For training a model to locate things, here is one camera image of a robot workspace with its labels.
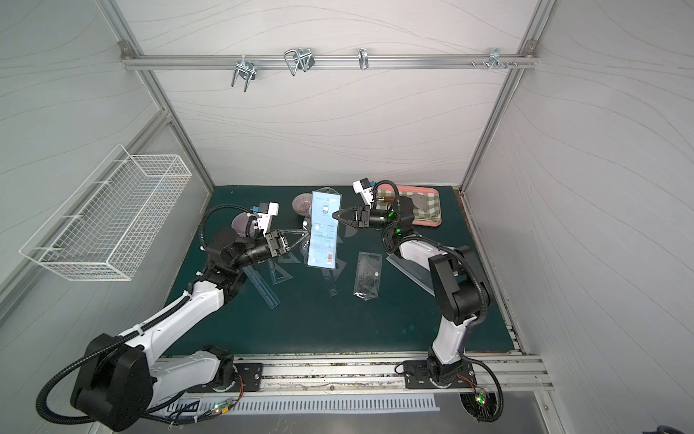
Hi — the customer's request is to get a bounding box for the large clear triangle ruler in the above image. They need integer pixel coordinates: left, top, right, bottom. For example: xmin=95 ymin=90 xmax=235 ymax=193
xmin=267 ymin=260 xmax=293 ymax=285

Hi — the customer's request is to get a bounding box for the blue printed ruler set card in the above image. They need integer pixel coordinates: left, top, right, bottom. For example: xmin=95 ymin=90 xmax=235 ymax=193
xmin=307 ymin=187 xmax=342 ymax=269

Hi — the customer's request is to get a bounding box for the clear blue straight ruler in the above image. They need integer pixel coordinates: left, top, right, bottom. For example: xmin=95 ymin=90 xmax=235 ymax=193
xmin=243 ymin=266 xmax=280 ymax=309

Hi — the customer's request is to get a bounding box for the clear ruler set pouch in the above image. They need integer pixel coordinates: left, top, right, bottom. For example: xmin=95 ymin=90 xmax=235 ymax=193
xmin=387 ymin=254 xmax=435 ymax=297

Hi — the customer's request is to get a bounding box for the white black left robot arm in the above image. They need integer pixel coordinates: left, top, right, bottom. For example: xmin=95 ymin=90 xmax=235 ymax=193
xmin=35 ymin=203 xmax=307 ymax=431

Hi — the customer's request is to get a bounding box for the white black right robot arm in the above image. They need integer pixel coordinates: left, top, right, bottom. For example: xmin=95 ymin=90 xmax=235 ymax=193
xmin=333 ymin=178 xmax=504 ymax=423

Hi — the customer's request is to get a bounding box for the purple striped bowl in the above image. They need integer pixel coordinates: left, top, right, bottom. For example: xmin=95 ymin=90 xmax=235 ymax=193
xmin=292 ymin=193 xmax=313 ymax=217

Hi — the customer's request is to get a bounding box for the plain lilac bowl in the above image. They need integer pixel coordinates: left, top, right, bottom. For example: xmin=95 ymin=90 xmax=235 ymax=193
xmin=231 ymin=213 xmax=249 ymax=236

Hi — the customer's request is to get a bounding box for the pink plastic tray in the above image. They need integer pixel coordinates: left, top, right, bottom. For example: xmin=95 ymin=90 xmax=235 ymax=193
xmin=373 ymin=183 xmax=443 ymax=228

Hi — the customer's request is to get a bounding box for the green white checkered cloth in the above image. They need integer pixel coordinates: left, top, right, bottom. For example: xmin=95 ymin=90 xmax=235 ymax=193
xmin=378 ymin=188 xmax=441 ymax=222

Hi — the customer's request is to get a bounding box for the metal u-bolt clamp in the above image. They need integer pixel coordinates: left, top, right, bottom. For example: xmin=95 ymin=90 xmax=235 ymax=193
xmin=231 ymin=58 xmax=257 ymax=92
xmin=357 ymin=48 xmax=369 ymax=71
xmin=283 ymin=48 xmax=316 ymax=76

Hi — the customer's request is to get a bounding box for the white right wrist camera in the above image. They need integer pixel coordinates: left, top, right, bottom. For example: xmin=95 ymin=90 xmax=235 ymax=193
xmin=352 ymin=178 xmax=374 ymax=207

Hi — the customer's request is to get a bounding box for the white wire basket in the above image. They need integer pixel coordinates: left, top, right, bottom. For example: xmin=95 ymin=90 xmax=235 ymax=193
xmin=19 ymin=145 xmax=192 ymax=282

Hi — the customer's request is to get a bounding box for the metal bracket clamp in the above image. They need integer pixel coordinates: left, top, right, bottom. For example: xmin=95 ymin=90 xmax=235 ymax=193
xmin=470 ymin=48 xmax=518 ymax=70

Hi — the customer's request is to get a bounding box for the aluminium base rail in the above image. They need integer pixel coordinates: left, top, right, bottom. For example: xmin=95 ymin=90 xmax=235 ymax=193
xmin=234 ymin=352 xmax=554 ymax=396

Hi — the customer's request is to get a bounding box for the aluminium overhead rail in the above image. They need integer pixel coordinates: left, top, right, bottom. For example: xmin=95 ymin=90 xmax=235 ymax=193
xmin=121 ymin=49 xmax=540 ymax=72

